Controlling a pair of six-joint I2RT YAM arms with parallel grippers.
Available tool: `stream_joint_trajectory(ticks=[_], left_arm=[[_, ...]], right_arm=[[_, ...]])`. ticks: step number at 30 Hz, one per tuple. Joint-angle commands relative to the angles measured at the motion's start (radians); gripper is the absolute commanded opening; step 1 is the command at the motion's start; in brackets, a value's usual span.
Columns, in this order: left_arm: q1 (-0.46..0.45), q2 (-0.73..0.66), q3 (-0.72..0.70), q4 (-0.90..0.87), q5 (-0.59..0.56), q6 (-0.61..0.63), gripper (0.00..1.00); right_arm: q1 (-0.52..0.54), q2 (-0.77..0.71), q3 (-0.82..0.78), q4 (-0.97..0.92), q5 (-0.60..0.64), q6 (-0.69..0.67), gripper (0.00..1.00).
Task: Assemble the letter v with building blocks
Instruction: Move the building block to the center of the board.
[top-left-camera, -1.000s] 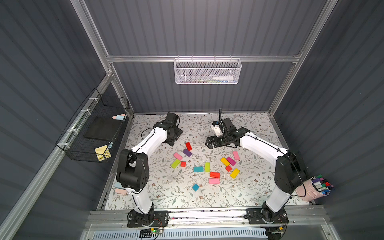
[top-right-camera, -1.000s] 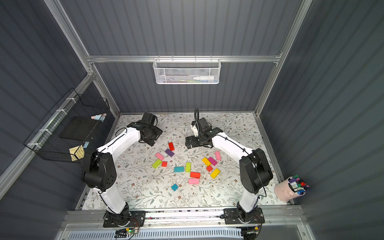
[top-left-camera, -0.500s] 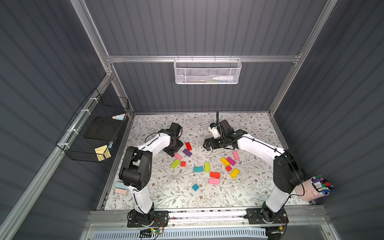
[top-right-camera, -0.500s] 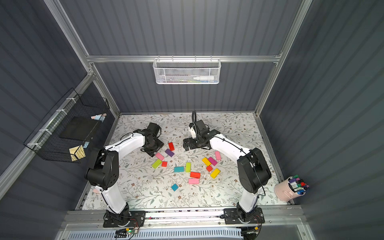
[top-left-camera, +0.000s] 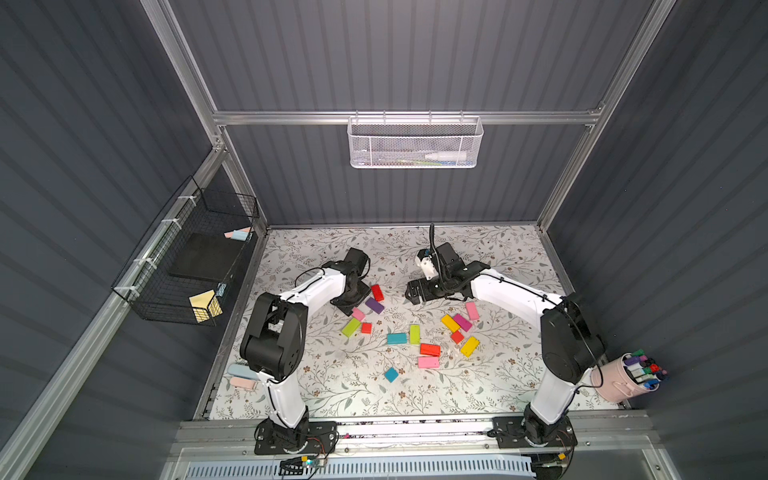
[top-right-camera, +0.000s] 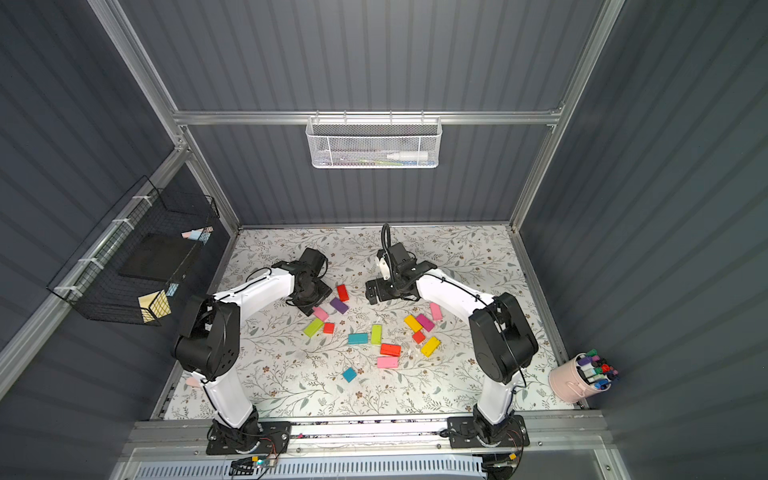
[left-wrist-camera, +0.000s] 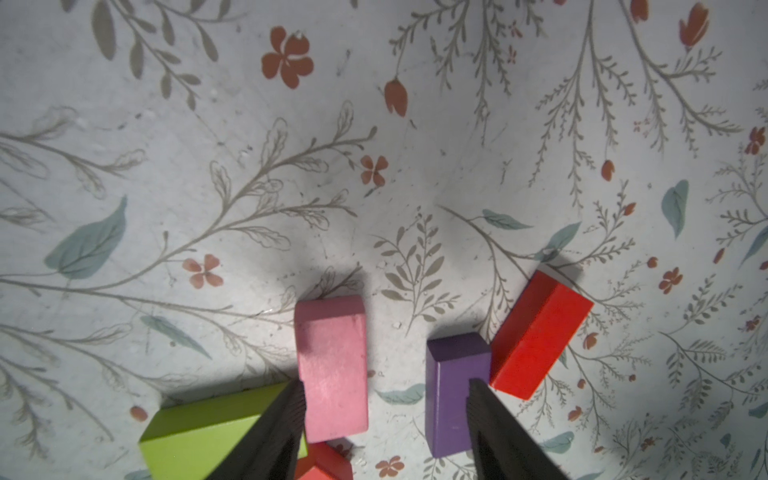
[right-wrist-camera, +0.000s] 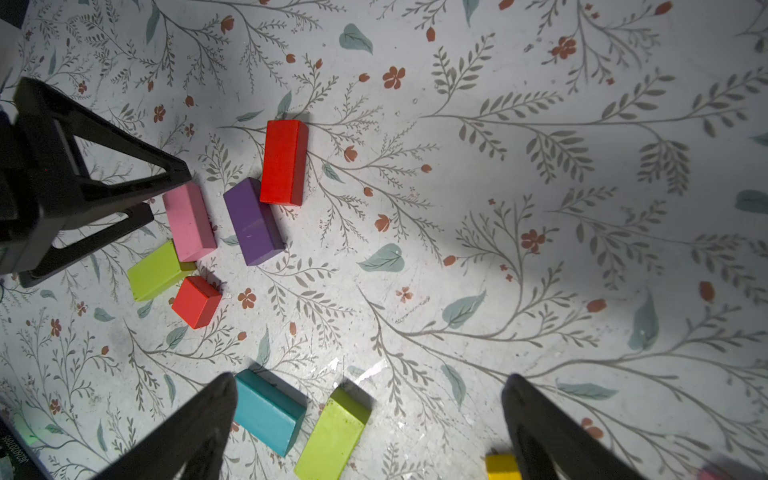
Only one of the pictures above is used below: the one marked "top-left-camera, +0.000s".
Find long red block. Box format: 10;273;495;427
371;284;385;302

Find pink block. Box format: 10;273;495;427
465;302;480;321
417;356;440;369
352;307;366;322

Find purple block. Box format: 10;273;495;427
365;298;385;314

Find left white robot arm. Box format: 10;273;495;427
239;248;371;431

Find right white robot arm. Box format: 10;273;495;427
405;243;605;427

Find pastel eraser blocks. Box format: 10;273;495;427
227;363;259;391

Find yellow block upper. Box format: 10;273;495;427
441;315;461;333

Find yellow block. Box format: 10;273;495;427
460;336;480;358
441;315;461;333

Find magenta block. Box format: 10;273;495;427
453;314;472;331

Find lime green block centre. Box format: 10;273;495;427
408;325;421;345

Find lime green block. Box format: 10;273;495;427
342;318;362;338
408;325;421;345

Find lime green block left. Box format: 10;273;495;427
342;318;362;338

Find yellow block lower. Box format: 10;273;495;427
460;336;480;358

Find red block centre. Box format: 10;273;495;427
419;343;441;357

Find teal rectangular block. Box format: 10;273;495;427
387;333;409;345

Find pink block bottom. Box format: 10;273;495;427
417;356;440;369

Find small teal cube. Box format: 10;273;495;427
384;368;399;383

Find white bottle in basket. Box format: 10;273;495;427
425;151;468;164

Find black pad in basket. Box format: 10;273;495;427
168;233;244;281

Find yellow sticky note pad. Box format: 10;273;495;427
189;290;223;323

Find pink marker cup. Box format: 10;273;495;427
589;349;669;403

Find white wire mesh basket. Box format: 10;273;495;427
347;114;484;169

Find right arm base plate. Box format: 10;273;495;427
486;416;578;449

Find black wire basket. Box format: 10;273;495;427
112;179;261;327

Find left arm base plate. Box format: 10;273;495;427
253;419;339;456

